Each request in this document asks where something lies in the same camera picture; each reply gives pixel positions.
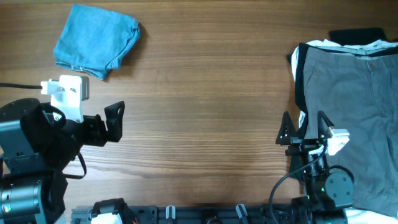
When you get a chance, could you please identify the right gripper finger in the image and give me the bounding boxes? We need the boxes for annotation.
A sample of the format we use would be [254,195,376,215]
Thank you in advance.
[275,111,297,145]
[317,111,335,139]

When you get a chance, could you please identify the light blue denim jeans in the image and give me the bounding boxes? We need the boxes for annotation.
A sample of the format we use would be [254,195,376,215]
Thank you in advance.
[53,4,141,80]

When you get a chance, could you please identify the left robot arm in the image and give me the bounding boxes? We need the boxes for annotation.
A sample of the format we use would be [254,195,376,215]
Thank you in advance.
[1,98,125,223]

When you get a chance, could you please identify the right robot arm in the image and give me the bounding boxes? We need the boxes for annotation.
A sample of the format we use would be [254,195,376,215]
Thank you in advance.
[269,111,354,224]

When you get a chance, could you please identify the grey shorts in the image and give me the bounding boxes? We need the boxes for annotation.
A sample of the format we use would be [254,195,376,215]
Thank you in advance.
[303,47,398,218]

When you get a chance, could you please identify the black garment in pile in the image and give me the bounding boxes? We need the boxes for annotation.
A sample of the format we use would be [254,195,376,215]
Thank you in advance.
[286,27,398,139]

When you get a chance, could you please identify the black right camera cable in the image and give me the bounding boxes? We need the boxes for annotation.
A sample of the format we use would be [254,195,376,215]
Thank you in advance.
[268,141,329,224]

